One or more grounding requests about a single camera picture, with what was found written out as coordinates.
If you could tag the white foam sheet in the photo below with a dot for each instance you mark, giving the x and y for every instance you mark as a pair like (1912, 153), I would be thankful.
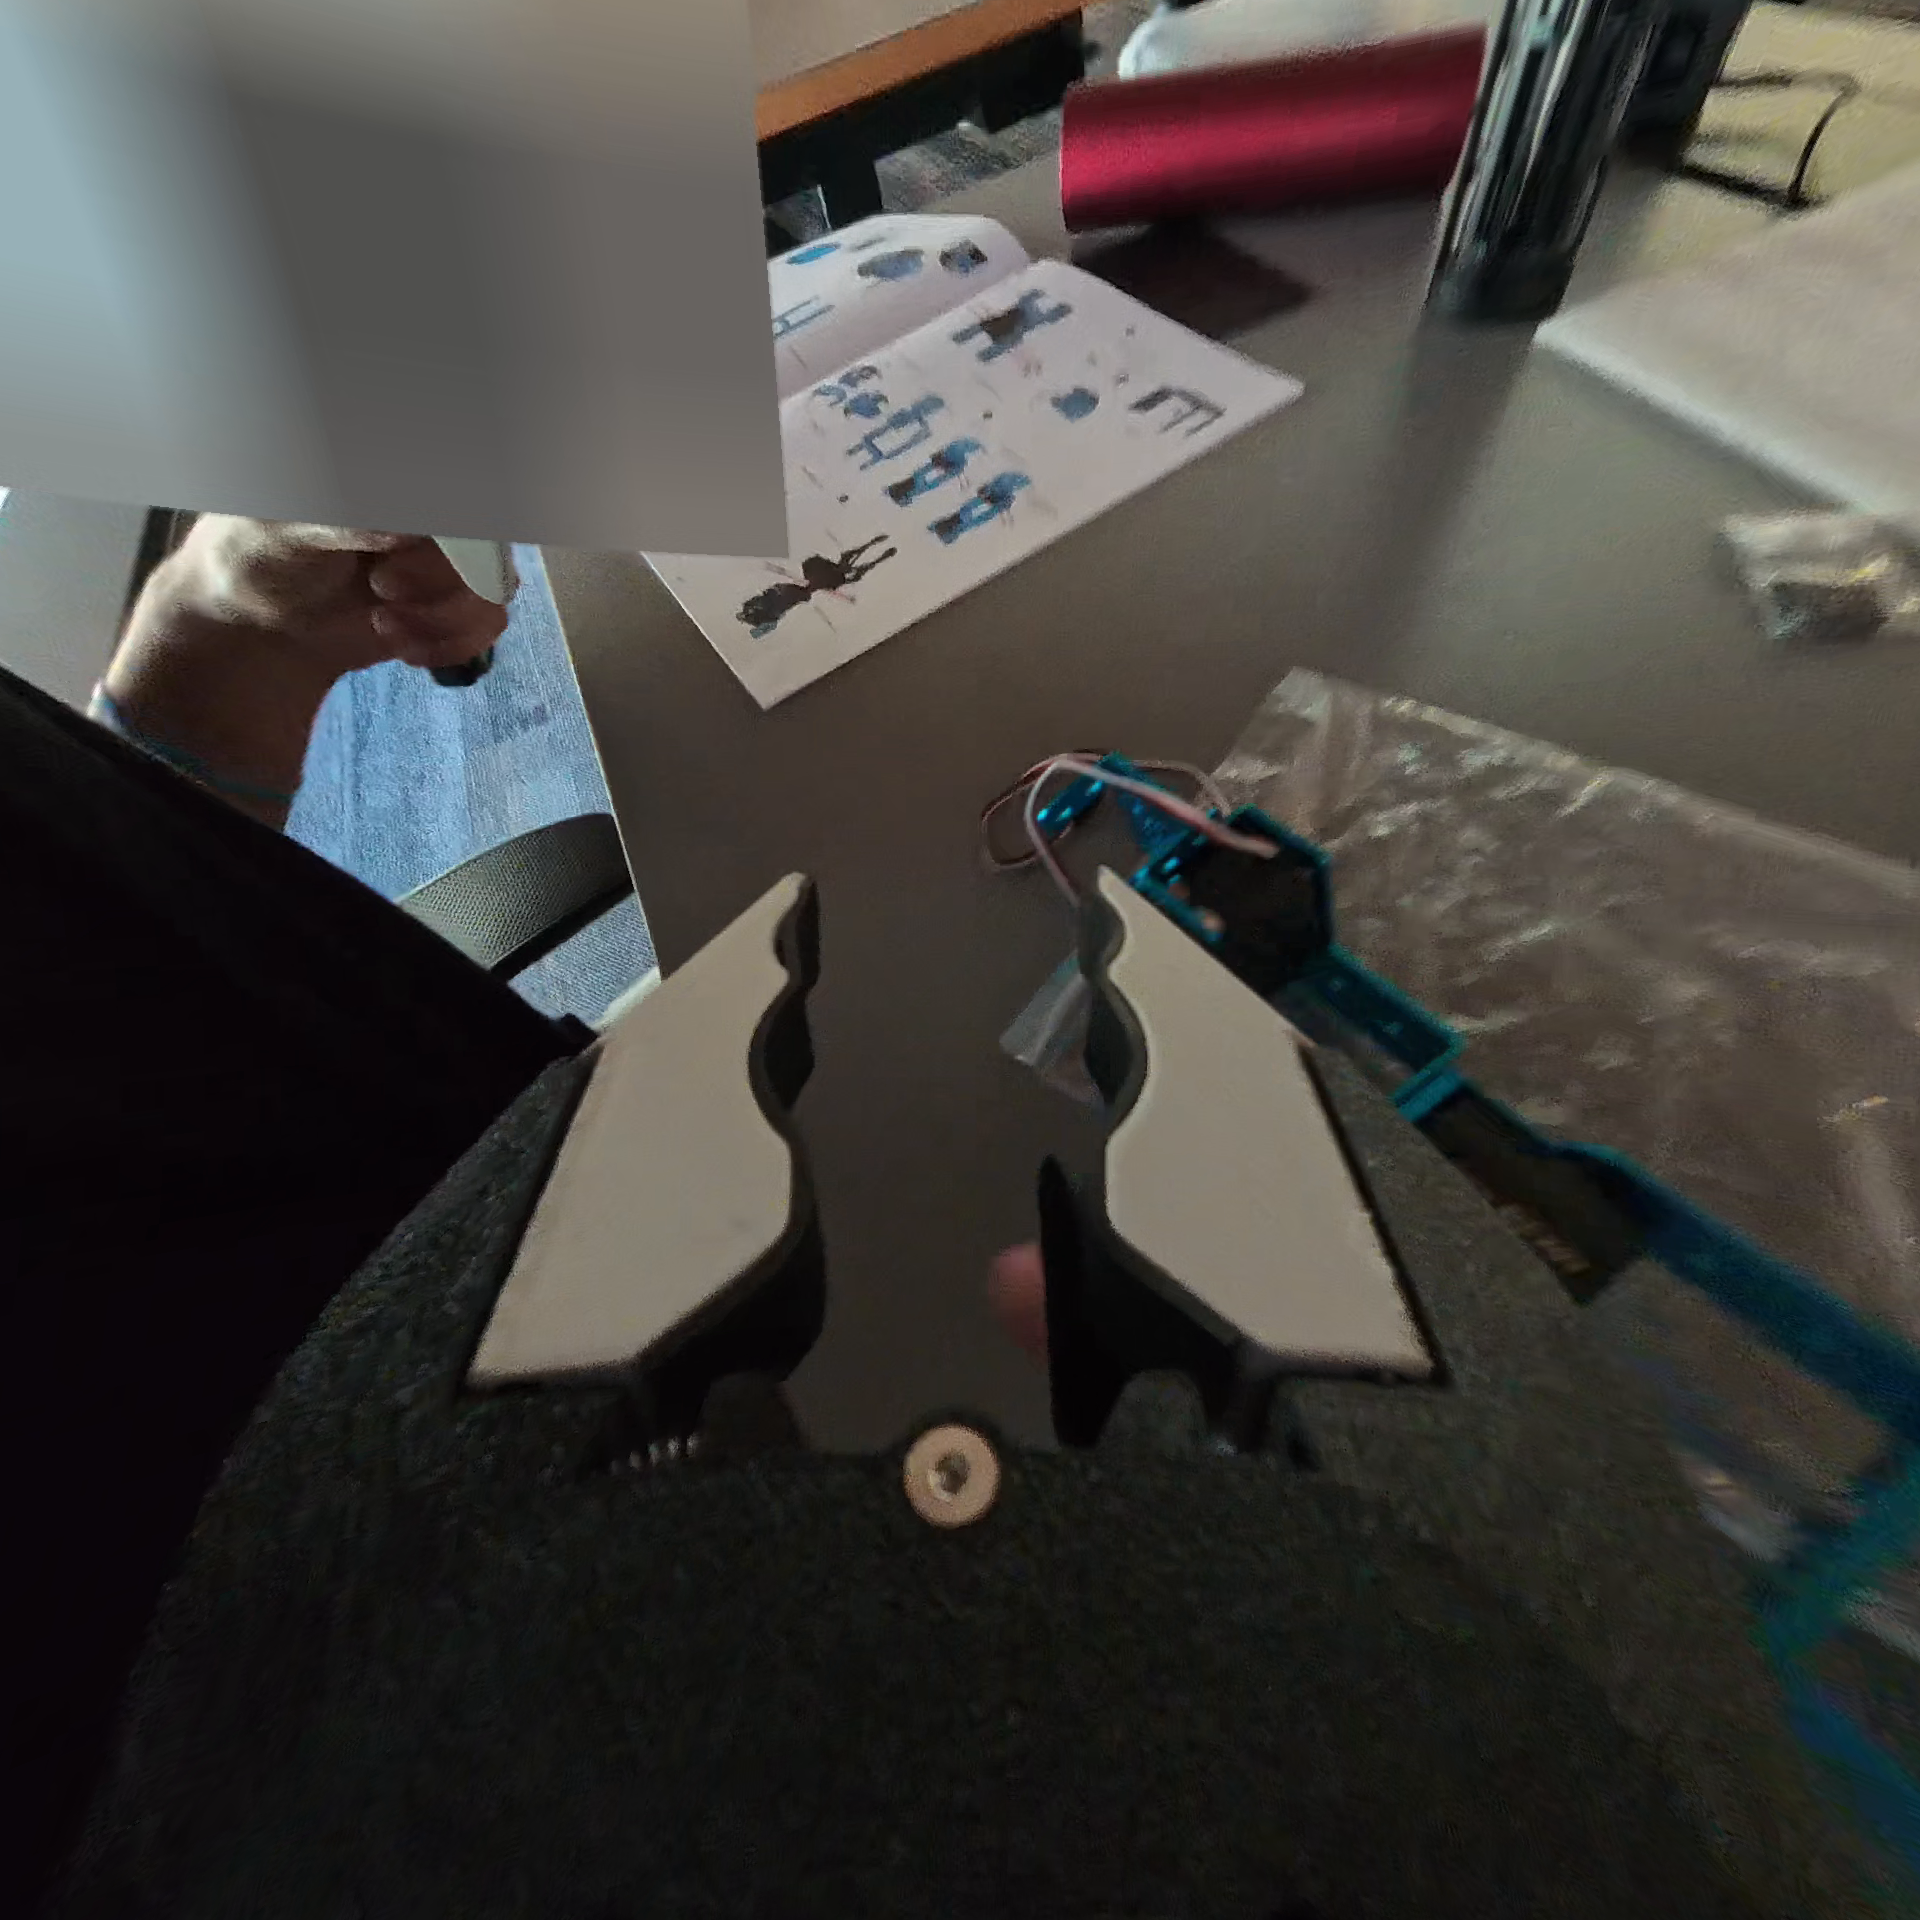
(1771, 346)

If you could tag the grey desk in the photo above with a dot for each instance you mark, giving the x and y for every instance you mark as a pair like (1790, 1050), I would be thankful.
(931, 781)

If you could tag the background desk with orange edge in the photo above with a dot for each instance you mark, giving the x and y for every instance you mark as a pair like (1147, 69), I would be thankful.
(902, 77)

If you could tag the person's left forearm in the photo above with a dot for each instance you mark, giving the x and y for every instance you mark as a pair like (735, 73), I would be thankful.
(196, 744)

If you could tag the white plastic bag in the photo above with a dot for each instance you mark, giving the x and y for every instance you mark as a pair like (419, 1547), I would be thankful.
(1230, 38)

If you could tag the black tumbler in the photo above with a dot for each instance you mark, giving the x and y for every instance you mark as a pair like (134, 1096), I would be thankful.
(1529, 150)

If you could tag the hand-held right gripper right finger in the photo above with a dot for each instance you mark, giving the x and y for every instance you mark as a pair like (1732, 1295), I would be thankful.
(1261, 1201)

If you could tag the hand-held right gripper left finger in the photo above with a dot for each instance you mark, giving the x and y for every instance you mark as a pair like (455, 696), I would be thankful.
(645, 1201)

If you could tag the person's left hand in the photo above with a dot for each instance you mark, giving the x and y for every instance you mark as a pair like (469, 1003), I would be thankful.
(285, 599)

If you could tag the small bag of black parts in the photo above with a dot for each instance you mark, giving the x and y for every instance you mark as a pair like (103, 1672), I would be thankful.
(1815, 585)

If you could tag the blue toy robot arm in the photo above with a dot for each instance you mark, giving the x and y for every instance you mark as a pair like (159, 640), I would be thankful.
(1725, 1275)

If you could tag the black office chair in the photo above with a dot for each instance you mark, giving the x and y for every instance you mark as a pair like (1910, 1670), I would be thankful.
(524, 886)

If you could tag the red metallic cylinder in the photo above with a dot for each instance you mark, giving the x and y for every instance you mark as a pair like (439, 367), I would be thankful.
(1276, 135)

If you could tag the blue wristband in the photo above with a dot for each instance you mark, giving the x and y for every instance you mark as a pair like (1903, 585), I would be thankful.
(224, 774)

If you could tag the person's right hand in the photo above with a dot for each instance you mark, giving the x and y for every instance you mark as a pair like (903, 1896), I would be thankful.
(1020, 1299)

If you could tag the open instruction booklet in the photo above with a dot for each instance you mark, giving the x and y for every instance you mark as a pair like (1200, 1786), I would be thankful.
(1051, 451)

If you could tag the large clear plastic bag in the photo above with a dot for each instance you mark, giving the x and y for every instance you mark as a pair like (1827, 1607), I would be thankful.
(1622, 930)

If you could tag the blue servo bracket assembly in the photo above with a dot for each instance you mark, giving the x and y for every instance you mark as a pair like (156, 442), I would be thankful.
(1261, 901)

